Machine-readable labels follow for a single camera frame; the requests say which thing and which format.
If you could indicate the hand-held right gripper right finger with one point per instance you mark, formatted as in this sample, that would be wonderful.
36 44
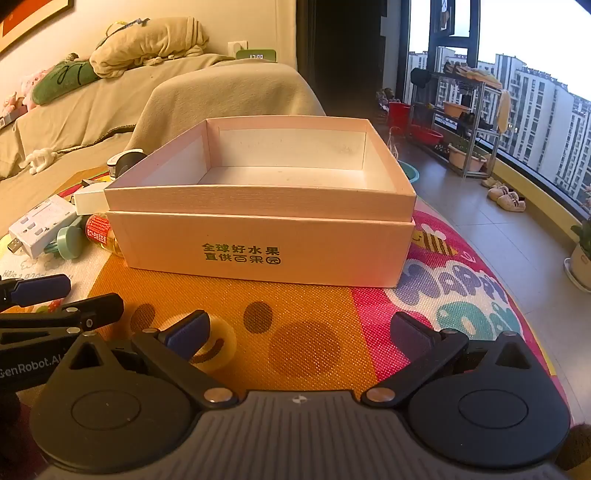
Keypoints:
410 336

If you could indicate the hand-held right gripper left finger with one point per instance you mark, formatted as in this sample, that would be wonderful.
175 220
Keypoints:
189 337

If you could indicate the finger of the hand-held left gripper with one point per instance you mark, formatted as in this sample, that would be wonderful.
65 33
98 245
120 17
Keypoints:
99 308
39 287

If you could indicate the mint green plastic object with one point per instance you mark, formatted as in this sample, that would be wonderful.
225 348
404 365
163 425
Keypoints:
69 242

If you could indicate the yellow bottle with red label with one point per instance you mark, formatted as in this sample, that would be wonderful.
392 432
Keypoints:
99 230

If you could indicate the white charger block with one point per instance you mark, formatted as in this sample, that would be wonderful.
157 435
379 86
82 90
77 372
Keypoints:
87 197

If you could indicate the pink cardboard box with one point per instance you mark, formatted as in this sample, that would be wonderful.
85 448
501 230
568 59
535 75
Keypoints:
258 249

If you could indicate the yellowish tape roll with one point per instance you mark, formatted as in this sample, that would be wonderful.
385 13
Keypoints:
224 344

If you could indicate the usb plug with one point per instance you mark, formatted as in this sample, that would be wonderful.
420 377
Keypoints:
11 244

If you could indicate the white power strip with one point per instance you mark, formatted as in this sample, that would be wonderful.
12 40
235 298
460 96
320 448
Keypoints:
41 226

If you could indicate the colourful printed mat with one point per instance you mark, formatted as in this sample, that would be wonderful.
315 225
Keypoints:
300 323

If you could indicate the white plush toy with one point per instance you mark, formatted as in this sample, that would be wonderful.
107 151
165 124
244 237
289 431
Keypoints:
39 158

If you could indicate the black and white round device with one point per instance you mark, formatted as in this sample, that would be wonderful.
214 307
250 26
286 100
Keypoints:
124 161

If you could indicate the blue basin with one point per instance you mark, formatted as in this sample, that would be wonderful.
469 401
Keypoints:
411 171

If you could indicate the pair of beige slippers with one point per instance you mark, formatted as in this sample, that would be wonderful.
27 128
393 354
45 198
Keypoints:
505 199

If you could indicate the beige covered sofa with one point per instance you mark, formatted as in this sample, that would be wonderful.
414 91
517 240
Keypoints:
92 124

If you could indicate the beige planter pot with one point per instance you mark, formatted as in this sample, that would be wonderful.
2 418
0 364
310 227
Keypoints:
466 159

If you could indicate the potted plant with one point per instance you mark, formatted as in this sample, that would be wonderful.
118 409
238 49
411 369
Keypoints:
582 263

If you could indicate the pink plush toy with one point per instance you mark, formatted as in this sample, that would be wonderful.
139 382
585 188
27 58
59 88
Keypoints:
32 85

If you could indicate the red basin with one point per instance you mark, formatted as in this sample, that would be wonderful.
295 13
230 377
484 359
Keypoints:
427 134

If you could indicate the red bucket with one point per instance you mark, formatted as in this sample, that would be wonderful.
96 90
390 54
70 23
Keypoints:
399 115

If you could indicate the metal storage rack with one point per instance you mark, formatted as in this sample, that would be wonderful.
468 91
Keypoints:
482 115

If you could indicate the orange basin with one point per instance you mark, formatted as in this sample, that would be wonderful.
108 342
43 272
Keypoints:
457 108

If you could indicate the yellow towel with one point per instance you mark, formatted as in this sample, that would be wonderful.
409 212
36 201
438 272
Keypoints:
505 110

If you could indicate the black bag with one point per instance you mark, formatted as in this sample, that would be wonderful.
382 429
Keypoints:
420 77

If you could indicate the beige blanket pile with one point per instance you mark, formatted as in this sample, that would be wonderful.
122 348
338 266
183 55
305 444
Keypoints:
152 41

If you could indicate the green digital clock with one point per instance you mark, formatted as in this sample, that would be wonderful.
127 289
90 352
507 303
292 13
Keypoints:
256 55

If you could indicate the dark curtain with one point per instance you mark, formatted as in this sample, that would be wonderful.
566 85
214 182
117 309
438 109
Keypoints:
355 50

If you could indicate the framed wall picture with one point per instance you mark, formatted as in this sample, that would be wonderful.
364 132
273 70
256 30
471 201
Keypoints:
27 18

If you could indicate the white wall socket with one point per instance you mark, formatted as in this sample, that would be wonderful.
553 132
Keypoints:
238 46

